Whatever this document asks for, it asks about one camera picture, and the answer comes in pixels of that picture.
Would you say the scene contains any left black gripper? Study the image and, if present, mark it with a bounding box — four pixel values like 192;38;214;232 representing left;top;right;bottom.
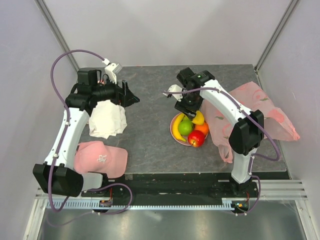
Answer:
92;74;140;108

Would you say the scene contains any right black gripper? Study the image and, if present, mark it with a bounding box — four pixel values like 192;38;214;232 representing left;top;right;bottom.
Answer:
174;89;204;120

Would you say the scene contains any yellow fake mango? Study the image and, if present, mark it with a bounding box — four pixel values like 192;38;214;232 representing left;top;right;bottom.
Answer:
191;110;205;126

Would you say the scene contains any green fake apple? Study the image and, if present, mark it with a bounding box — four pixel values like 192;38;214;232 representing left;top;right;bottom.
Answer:
178;120;194;136

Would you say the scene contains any fake orange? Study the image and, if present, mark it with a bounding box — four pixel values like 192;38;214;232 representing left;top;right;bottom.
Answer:
194;122;210;137

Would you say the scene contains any yellow fake banana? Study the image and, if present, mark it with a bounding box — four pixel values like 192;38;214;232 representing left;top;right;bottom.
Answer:
171;113;187;142

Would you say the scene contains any red fake fruit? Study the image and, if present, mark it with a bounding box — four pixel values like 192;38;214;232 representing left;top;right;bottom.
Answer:
187;130;206;148

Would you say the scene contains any pink plastic bag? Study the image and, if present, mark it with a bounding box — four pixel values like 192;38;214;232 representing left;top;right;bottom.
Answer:
200;81;300;163

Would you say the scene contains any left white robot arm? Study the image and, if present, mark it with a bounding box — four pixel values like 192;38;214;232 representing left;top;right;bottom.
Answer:
32;67;140;197

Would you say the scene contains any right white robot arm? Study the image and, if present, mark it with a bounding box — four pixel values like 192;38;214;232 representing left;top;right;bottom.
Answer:
174;67;265;197

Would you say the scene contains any white cloth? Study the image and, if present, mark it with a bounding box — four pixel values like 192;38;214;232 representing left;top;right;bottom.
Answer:
88;100;127;139

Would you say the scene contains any pink plate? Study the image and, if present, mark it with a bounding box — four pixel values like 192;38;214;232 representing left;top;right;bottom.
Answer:
169;110;209;147

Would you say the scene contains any pink baseball cap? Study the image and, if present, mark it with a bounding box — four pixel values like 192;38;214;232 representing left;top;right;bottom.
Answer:
74;141;128;179

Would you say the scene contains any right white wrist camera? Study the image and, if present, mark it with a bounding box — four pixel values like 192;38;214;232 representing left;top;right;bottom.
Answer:
162;84;186;102

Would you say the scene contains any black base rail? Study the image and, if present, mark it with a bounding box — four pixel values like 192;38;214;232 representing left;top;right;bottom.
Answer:
81;173;259;205

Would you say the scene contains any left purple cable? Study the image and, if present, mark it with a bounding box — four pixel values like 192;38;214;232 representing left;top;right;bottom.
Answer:
46;49;133;227

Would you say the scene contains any grey cable duct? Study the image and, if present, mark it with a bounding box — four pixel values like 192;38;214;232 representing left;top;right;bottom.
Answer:
46;197;237;211

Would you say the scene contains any left aluminium frame post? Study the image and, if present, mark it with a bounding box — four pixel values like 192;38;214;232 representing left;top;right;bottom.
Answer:
34;0;83;76

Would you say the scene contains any aluminium frame post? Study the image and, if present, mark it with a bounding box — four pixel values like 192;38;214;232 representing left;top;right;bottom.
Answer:
254;0;300;74
34;0;83;76

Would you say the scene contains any right aluminium frame post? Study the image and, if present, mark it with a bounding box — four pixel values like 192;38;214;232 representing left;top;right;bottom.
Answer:
254;0;300;74

